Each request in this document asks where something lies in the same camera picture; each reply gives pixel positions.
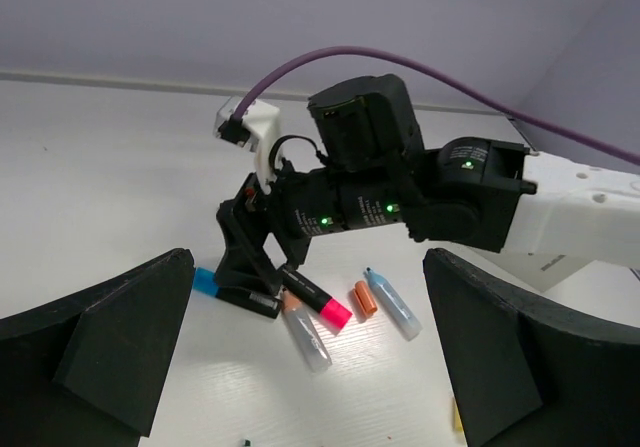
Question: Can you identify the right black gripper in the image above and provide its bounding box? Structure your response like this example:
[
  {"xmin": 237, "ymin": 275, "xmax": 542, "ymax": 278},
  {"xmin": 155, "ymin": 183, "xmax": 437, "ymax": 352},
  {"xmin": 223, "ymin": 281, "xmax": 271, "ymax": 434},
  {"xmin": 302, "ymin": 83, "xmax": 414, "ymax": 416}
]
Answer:
[{"xmin": 215, "ymin": 161, "xmax": 345, "ymax": 295}]

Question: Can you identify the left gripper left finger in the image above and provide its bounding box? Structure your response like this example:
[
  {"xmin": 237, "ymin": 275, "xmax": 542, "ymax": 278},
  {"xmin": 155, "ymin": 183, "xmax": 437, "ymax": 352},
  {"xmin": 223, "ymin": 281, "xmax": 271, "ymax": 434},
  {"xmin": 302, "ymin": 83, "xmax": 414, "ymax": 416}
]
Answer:
[{"xmin": 1, "ymin": 248, "xmax": 195, "ymax": 446}]

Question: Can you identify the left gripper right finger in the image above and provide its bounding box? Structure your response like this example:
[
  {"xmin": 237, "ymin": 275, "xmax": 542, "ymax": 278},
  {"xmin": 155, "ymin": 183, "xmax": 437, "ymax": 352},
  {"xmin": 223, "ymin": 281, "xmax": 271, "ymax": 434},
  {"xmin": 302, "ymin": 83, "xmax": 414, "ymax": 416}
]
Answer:
[{"xmin": 423, "ymin": 248, "xmax": 639, "ymax": 446}]

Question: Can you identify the blue black highlighter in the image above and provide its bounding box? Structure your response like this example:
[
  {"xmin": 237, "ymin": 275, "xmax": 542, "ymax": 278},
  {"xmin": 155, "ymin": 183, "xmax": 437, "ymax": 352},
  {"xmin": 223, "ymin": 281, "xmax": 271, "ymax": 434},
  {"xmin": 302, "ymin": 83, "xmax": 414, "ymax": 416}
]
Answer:
[{"xmin": 192, "ymin": 267, "xmax": 282, "ymax": 319}]

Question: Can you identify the orange clear marker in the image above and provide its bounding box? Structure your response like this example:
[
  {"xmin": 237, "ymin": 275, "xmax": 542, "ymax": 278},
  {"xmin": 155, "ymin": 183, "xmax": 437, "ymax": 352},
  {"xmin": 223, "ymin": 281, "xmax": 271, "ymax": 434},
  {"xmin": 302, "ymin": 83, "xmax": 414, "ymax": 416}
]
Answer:
[{"xmin": 281, "ymin": 290, "xmax": 332, "ymax": 373}]

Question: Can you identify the pink black highlighter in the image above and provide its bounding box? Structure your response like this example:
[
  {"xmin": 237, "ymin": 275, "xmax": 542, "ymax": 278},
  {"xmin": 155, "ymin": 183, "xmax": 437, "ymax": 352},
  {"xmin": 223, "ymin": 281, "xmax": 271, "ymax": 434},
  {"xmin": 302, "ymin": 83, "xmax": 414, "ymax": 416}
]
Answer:
[{"xmin": 278, "ymin": 265, "xmax": 353, "ymax": 333}]

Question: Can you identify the blue pastel marker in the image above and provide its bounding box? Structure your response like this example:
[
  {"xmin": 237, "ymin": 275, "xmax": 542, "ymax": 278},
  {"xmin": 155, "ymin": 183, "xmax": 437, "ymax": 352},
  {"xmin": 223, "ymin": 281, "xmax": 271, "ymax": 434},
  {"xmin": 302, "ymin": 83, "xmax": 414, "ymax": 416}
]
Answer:
[{"xmin": 364, "ymin": 267, "xmax": 422, "ymax": 340}]

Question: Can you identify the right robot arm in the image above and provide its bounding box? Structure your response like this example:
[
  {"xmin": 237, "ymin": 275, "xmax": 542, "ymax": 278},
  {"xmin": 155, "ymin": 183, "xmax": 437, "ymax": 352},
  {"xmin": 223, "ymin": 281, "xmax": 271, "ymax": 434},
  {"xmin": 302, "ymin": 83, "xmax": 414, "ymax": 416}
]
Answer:
[{"xmin": 216, "ymin": 74, "xmax": 639, "ymax": 294}]

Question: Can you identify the yellow pastel marker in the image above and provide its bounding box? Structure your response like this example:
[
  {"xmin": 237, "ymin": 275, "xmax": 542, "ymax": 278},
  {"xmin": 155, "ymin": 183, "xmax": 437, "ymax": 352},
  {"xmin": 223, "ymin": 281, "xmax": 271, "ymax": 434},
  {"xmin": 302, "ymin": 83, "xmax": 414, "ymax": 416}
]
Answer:
[{"xmin": 452, "ymin": 398, "xmax": 464, "ymax": 433}]

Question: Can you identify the orange marker cap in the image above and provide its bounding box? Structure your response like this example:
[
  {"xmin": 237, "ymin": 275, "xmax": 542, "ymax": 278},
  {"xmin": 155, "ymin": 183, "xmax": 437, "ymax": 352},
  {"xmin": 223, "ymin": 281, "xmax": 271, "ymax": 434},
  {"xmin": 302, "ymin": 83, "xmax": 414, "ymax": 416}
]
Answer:
[{"xmin": 352, "ymin": 280, "xmax": 378, "ymax": 319}]

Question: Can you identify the white two-slot pen holder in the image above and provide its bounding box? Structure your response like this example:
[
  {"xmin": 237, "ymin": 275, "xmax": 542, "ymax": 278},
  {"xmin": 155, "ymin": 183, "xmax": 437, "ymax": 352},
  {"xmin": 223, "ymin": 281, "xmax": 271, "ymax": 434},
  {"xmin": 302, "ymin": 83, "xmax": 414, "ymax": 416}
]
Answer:
[{"xmin": 542, "ymin": 259, "xmax": 639, "ymax": 324}]

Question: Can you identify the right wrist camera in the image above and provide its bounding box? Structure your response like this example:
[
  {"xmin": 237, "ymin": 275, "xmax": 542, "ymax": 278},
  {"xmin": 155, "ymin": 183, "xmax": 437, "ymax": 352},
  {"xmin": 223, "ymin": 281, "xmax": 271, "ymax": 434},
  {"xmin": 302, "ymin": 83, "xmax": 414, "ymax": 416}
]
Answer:
[{"xmin": 214, "ymin": 97, "xmax": 283, "ymax": 194}]

